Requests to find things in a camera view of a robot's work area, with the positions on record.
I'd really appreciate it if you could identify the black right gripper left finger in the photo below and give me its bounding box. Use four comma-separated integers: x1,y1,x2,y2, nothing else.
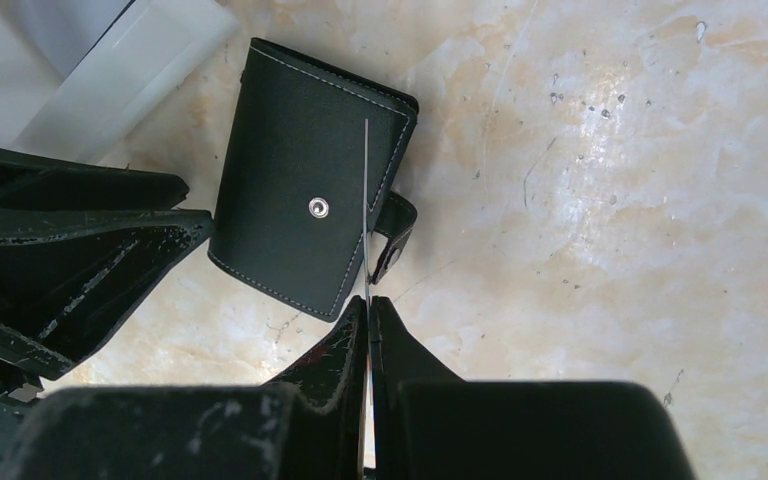
261,296,368,479

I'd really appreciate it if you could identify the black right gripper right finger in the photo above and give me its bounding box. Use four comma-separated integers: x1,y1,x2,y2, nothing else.
369,296,464,479

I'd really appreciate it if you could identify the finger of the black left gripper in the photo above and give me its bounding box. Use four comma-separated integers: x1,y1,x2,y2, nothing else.
0,148,189,211
0,208,213,380

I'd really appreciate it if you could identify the black leather card holder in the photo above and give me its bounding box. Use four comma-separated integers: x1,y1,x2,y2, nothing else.
208,38,419,322

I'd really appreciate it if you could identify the white plastic card tray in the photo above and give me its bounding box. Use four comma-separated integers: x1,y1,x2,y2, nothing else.
0,1,238,163

